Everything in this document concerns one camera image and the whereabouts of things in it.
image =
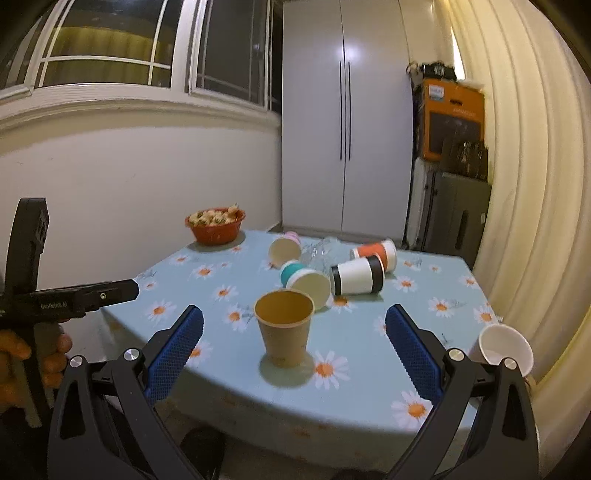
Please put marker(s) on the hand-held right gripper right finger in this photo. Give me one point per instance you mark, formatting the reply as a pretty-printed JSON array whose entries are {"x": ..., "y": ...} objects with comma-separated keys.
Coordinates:
[{"x": 413, "y": 350}]

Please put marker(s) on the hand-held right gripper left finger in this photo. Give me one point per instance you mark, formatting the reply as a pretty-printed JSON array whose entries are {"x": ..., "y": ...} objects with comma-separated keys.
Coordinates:
[{"x": 178, "y": 350}]

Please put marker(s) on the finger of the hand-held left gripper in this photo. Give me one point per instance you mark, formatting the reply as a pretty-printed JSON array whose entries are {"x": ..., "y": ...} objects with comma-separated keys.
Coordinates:
[{"x": 113, "y": 293}]

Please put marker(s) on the plain white paper cup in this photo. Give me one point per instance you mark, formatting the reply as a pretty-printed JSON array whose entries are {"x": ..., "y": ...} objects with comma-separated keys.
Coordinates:
[{"x": 501, "y": 346}]

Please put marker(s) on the black and white paper cup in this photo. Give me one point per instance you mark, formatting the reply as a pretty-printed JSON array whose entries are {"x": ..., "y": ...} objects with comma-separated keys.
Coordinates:
[{"x": 355, "y": 276}]

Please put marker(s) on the orange and white paper cup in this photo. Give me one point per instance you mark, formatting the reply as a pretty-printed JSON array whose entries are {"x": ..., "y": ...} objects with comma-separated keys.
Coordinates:
[{"x": 376, "y": 253}]

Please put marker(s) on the brown paper cup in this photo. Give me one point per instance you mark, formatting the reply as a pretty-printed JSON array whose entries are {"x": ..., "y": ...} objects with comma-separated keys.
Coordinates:
[{"x": 284, "y": 330}]

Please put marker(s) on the teal paper cup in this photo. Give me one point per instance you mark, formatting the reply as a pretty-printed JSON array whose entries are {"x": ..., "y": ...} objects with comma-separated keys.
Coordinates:
[{"x": 307, "y": 284}]

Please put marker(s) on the clear plastic cup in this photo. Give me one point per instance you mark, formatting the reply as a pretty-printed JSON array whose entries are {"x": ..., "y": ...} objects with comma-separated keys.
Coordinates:
[{"x": 321, "y": 254}]

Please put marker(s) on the pink paper cup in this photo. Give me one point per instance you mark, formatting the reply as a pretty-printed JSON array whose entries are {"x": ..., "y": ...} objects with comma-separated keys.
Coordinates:
[{"x": 284, "y": 251}]

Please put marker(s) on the person's left hand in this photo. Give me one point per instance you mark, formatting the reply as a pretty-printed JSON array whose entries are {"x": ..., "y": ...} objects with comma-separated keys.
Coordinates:
[{"x": 54, "y": 364}]

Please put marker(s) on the blue daisy print tablecloth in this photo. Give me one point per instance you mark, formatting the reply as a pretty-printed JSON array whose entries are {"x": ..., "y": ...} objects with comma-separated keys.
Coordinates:
[{"x": 360, "y": 355}]

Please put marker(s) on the red plastic bowl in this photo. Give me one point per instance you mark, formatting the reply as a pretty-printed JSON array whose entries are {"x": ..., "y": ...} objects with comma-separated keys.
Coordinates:
[{"x": 214, "y": 233}]

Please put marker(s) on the pile of small yellow fruits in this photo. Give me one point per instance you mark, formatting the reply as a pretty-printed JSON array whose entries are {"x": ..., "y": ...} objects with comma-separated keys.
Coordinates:
[{"x": 213, "y": 217}]

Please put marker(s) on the dark suitcase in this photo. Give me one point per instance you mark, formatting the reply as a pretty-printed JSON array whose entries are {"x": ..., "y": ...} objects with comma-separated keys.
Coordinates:
[{"x": 457, "y": 217}]

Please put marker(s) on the white appliance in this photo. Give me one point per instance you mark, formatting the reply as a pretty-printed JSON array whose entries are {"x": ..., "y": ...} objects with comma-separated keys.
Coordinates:
[{"x": 418, "y": 203}]

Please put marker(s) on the dark brown box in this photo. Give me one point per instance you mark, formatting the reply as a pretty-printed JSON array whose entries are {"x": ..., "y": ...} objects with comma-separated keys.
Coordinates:
[{"x": 466, "y": 157}]

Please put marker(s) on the cream curtain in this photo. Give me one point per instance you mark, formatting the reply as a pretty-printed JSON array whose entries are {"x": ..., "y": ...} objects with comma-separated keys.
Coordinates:
[{"x": 531, "y": 184}]

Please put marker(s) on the white framed window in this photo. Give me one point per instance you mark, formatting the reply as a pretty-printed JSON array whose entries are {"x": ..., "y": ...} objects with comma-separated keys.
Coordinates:
[{"x": 115, "y": 46}]

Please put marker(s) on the orange cardboard box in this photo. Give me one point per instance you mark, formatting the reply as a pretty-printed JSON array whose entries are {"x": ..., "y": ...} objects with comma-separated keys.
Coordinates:
[{"x": 450, "y": 120}]

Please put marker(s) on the white two-door wardrobe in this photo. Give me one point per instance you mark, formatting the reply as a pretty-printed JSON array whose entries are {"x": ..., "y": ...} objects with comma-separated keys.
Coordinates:
[{"x": 323, "y": 115}]

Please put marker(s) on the dark clutter on box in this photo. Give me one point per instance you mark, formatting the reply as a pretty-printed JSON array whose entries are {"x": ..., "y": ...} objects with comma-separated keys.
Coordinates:
[{"x": 434, "y": 69}]

